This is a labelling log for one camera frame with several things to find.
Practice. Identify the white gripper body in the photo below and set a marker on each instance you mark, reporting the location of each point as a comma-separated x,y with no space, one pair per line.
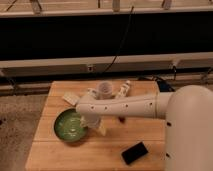
91,121

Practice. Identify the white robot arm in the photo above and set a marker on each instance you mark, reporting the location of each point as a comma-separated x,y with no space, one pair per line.
188,116

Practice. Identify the white plastic bottle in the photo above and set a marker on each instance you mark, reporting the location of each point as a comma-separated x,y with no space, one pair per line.
124,89

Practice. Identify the brown wooden-handled tool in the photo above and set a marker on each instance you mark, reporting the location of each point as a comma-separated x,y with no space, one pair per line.
122,119

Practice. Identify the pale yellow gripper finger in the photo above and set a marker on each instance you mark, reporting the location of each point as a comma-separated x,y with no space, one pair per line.
102,129

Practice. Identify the black smartphone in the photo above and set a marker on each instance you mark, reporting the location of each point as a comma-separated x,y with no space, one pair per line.
133,153

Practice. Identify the green ceramic bowl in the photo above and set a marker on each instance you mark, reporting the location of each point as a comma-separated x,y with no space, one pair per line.
67,126

